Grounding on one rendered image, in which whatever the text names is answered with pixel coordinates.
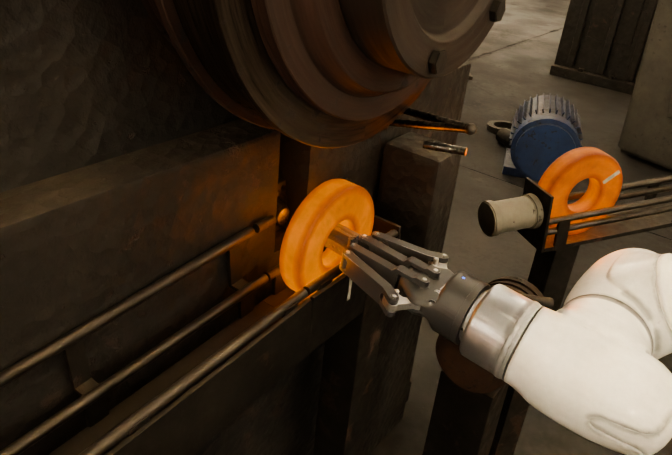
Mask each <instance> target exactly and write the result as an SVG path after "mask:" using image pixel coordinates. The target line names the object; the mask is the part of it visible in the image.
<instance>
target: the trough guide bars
mask: <svg viewBox="0 0 672 455"><path fill-rule="evenodd" d="M668 182H672V175H670V176H664V177H659V178H653V179H647V180H642V181H636V182H631V183H625V184H622V188H621V191H623V190H629V189H634V188H640V187H645V186H648V187H647V189H643V190H637V191H632V192H626V193H621V194H620V195H619V197H618V199H617V201H619V200H624V199H630V198H635V197H640V196H645V198H644V200H642V201H637V202H632V203H626V204H621V205H616V206H610V207H605V208H600V209H594V210H589V211H584V212H578V213H573V214H568V215H562V216H557V217H552V218H550V221H549V225H554V224H557V226H556V227H551V228H548V232H547V236H548V235H553V234H555V238H554V243H553V246H554V251H557V250H562V249H565V247H566V242H567V237H568V232H569V231H573V230H579V229H584V228H589V227H594V226H599V225H604V224H609V223H614V222H619V221H624V220H630V219H635V218H640V217H645V216H650V215H655V214H660V213H665V212H670V211H672V204H671V205H666V206H660V207H655V208H650V209H645V210H640V211H634V212H629V213H624V214H619V215H614V216H608V217H603V218H598V219H593V220H588V221H582V222H577V223H572V224H570V222H571V221H575V220H580V219H585V218H590V217H596V216H601V215H606V214H611V213H617V212H622V211H627V210H632V209H637V208H643V207H648V206H653V205H658V204H664V203H669V202H672V195H669V196H664V197H658V198H656V196H657V193H662V192H667V191H672V184H670V185H665V186H659V185H660V184H662V183H668ZM586 191H587V190H585V191H580V192H574V193H570V194H569V196H568V200H574V199H579V198H581V197H582V196H583V195H584V194H585V192H586Z"/></svg>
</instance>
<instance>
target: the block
mask: <svg viewBox="0 0 672 455"><path fill-rule="evenodd" d="M424 140H427V141H433V142H438V143H443V142H440V141H437V140H434V139H431V138H428V137H425V136H422V135H419V134H416V133H414V132H408V133H405V134H403V135H401V136H399V137H396V138H394V139H392V140H390V141H388V142H387V143H386V145H385V147H384V152H383V160H382V167H381V174H380V181H379V189H378V196H377V203H376V211H375V215H376V216H379V217H381V218H383V219H386V220H388V221H390V222H393V223H395V224H397V225H400V226H401V230H400V235H401V237H400V240H403V241H405V242H408V243H411V244H413V245H416V246H419V247H421V248H424V249H427V250H429V251H434V252H439V253H442V250H443V245H444V240H445V235H446V230H447V225H448V220H449V215H450V210H451V205H452V200H453V195H454V190H455V185H456V180H457V175H458V170H459V165H460V160H461V155H457V154H451V153H446V152H440V151H435V150H429V149H424V148H423V142H424Z"/></svg>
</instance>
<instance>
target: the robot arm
mask: <svg viewBox="0 0 672 455"><path fill-rule="evenodd" d="M380 241H382V243H381V242H380ZM324 246H325V247H327V248H329V249H330V250H332V251H334V252H335V253H337V254H339V255H340V256H342V258H341V263H340V267H339V269H340V270H341V271H342V272H343V273H344V274H345V275H346V276H348V277H349V278H350V279H351V280H352V281H353V282H354V283H356V284H357V285H358V286H359V287H360V288H361V289H362V290H363V291H365V292H366V293H367V294H368V295H369V296H370V297H371V298H373V299H374V300H375V301H376V302H377V303H378V304H379V305H380V307H381V309H382V310H383V312H384V314H385V315H386V316H387V317H394V316H395V312H396V311H398V310H408V311H409V312H411V313H412V314H415V315H420V316H423V317H425V318H426V319H427V320H428V322H429V325H430V327H431V329H432V330H433V331H435V332H437V333H438V334H440V335H442V336H443V337H445V338H446V339H448V340H450V341H451V342H453V343H455V344H456V345H459V344H460V346H459V350H460V353H461V355H462V356H464V357H465V358H467V359H469V360H470V361H472V362H474V363H475V364H477V365H479V366H480V367H482V368H483V369H485V370H487V371H488V372H490V373H492V374H493V375H494V376H495V377H497V378H498V379H502V380H503V381H504V382H506V383H507V384H509V385H510V386H511V387H513V388H514V389H515V390H516V391H517V392H518V393H519V394H520V395H521V396H522V397H523V398H524V399H525V400H526V401H527V402H528V403H529V404H530V405H532V406H533V407H534V408H536V409H537V410H538V411H540V412H541V413H543V414H544V415H546V416H547V417H549V418H550V419H552V420H554V421H555V422H557V423H558V424H560V425H562V426H563V427H565V428H567V429H569V430H571V431H572V432H574V433H576V434H578V435H580V436H582V437H584V438H586V439H588V440H590V441H592V442H594V443H597V444H599V445H601V446H603V447H606V448H608V449H611V450H613V451H616V452H619V453H622V454H625V455H653V454H655V453H657V452H658V451H660V450H661V449H662V448H663V447H665V446H666V444H667V443H668V442H669V441H670V440H671V438H672V373H671V372H670V371H669V370H668V369H667V368H666V367H665V365H664V364H662V363H661V362H660V361H658V359H660V358H662V357H664V356H666V355H668V354H670V353H672V254H671V253H668V254H657V253H655V252H653V251H650V250H647V249H641V248H627V249H622V250H618V251H615V252H612V253H610V254H608V255H606V256H604V257H602V258H601V259H599V260H598V261H597V262H595V263H594V264H593V265H592V266H591V267H590V268H589V269H588V270H587V271H586V272H585V273H584V274H583V275H582V277H581V278H580V279H579V280H578V282H577V283H576V284H575V285H574V287H573V288H572V290H571V291H570V293H569V295H568V296H567V298H566V300H565V303H564V306H563V308H561V309H559V310H557V311H553V310H551V309H548V308H546V307H543V306H542V305H540V303H538V302H536V301H532V300H531V299H529V298H527V297H525V296H523V295H521V294H519V293H517V292H516V291H514V290H512V289H510V288H508V287H506V286H504V285H502V284H496V285H494V286H493V287H491V286H490V285H489V284H487V283H485V282H483V281H481V280H480V279H478V278H476V277H474V276H472V275H470V274H468V273H466V272H464V271H460V272H457V273H456V274H454V273H453V272H452V271H450V270H449V269H447V263H448V260H449V256H448V255H447V254H445V253H439V252H434V251H429V250H427V249H424V248H421V247H419V246H416V245H413V244H411V243H408V242H405V241H403V240H400V239H397V238H395V237H392V236H389V235H387V234H384V233H382V232H379V231H373V232H372V235H367V234H361V235H360V234H358V233H357V232H355V231H353V230H351V229H349V228H348V227H346V226H343V225H341V224H337V225H336V226H335V227H334V229H333V230H332V231H331V233H330V234H329V236H328V238H327V240H326V242H325V245H324Z"/></svg>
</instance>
